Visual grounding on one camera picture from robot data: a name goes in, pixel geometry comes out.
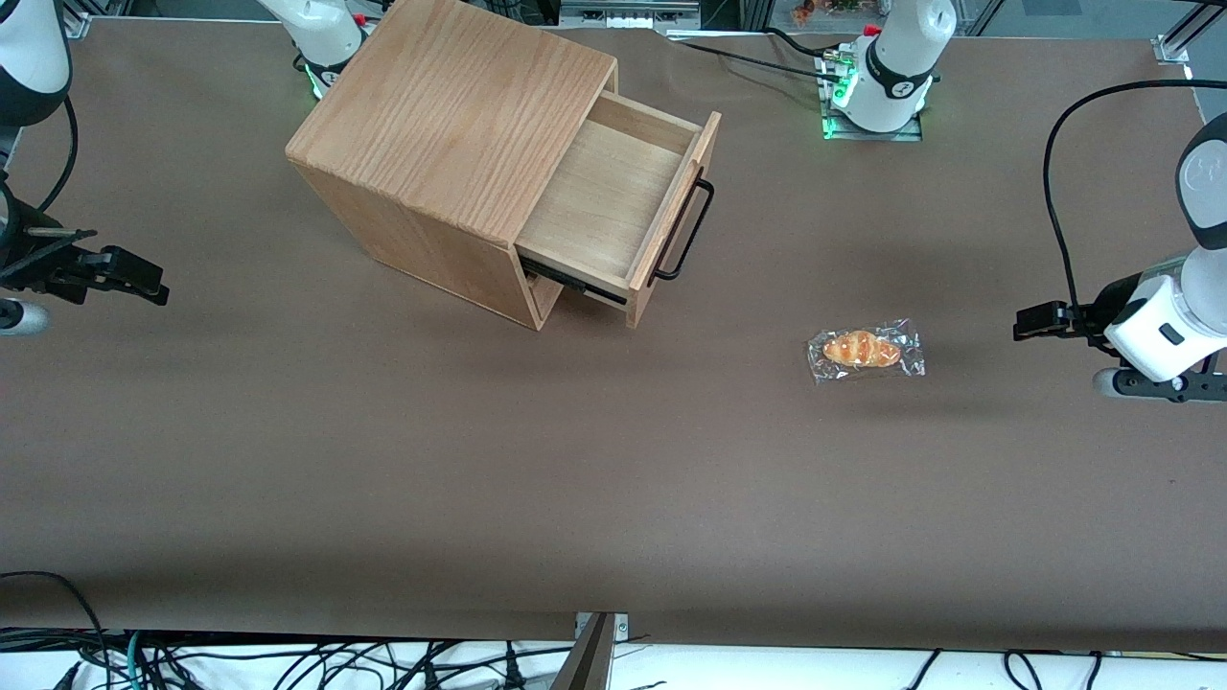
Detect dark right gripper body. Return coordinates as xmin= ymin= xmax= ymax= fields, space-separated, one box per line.
xmin=0 ymin=180 xmax=44 ymax=288

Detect wooden drawer with black handle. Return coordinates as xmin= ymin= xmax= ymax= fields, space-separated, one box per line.
xmin=515 ymin=91 xmax=722 ymax=330

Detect wooden drawer cabinet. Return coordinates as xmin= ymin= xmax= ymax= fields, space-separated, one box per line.
xmin=285 ymin=0 xmax=621 ymax=332

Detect bread roll in clear wrapper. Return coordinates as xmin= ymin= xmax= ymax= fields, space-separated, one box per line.
xmin=805 ymin=319 xmax=927 ymax=386

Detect brown table mat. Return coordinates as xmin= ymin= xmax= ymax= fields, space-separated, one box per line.
xmin=0 ymin=17 xmax=1227 ymax=655

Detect orange background items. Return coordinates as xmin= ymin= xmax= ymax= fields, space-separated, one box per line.
xmin=788 ymin=0 xmax=868 ymax=28

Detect grey background device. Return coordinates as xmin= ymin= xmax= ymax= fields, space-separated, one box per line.
xmin=558 ymin=0 xmax=703 ymax=30

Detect grey metal bar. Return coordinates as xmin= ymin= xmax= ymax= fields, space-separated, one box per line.
xmin=549 ymin=613 xmax=616 ymax=690

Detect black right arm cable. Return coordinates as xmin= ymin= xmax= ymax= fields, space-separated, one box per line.
xmin=36 ymin=94 xmax=80 ymax=217

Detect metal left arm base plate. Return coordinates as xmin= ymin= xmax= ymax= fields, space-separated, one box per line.
xmin=815 ymin=50 xmax=928 ymax=143

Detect black looped cable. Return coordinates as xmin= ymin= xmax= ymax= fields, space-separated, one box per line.
xmin=0 ymin=571 xmax=108 ymax=690

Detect short black table cable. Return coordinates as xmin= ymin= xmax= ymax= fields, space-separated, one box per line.
xmin=762 ymin=27 xmax=849 ymax=58

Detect long black table cable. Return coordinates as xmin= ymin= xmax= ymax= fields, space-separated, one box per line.
xmin=671 ymin=36 xmax=830 ymax=80

